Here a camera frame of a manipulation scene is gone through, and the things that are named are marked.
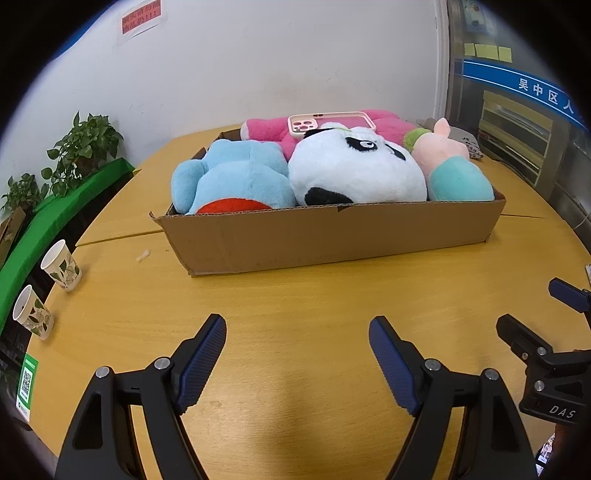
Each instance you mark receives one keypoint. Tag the blue plush toy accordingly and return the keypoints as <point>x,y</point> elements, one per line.
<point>235,173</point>

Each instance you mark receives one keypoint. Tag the leaf print paper cup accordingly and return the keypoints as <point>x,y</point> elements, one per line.
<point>34,316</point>
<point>62,270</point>

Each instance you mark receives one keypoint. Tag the small green potted plant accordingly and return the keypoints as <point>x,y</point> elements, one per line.
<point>23,191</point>

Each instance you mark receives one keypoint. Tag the blue banner sign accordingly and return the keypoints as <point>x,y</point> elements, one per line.
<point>508,78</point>

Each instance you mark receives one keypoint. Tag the pink plush toy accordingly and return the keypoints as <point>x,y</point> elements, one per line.
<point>268,127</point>

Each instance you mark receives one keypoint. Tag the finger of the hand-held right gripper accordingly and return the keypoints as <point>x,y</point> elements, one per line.
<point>564,290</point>
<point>521,337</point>

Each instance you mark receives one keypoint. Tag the green cloth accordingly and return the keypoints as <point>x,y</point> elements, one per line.
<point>55,212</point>

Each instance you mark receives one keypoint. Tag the yellow sticky note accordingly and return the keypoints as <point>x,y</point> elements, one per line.
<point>486,50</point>
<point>505,54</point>
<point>469,49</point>

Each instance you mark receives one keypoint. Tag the pink pig plush teal dress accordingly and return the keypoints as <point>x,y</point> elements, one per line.
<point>455,177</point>

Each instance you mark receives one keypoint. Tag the cardboard box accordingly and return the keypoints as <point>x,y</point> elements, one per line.
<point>323,240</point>

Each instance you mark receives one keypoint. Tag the green code sticker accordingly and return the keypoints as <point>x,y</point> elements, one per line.
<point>27,390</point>

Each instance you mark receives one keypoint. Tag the green blue wall poster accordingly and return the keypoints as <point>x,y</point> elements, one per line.
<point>478,16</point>

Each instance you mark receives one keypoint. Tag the grey cloth bag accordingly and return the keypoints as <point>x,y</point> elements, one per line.
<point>464,138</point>

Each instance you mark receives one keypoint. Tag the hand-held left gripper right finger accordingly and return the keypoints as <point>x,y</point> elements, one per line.
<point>392,364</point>

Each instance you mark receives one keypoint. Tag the yellow shelf cabinet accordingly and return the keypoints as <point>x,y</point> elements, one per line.
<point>512,124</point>

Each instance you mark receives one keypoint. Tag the pink phone case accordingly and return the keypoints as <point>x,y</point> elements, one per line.
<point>300,127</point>

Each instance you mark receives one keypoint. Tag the large green potted plant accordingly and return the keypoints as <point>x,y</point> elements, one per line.
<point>85,143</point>

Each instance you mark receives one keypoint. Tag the panda plush toy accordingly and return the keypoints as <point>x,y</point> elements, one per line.
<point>355,170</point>

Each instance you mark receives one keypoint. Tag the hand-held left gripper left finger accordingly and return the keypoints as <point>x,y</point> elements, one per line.
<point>203,364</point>

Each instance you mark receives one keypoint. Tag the wooden desktop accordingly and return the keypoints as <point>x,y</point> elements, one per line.
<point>295,300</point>

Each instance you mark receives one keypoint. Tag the red wall notice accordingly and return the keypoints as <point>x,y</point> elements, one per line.
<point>141,18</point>

